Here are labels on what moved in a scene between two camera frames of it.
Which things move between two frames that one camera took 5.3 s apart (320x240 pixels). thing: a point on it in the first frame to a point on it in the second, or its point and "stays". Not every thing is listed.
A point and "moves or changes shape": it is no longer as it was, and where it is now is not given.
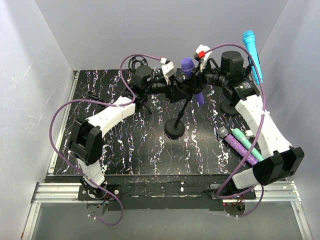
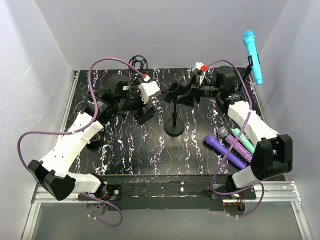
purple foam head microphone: (187, 65) to (214, 143)
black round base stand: (174, 128) moves or changes shape
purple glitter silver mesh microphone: (223, 133) stays
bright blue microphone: (249, 37) stays
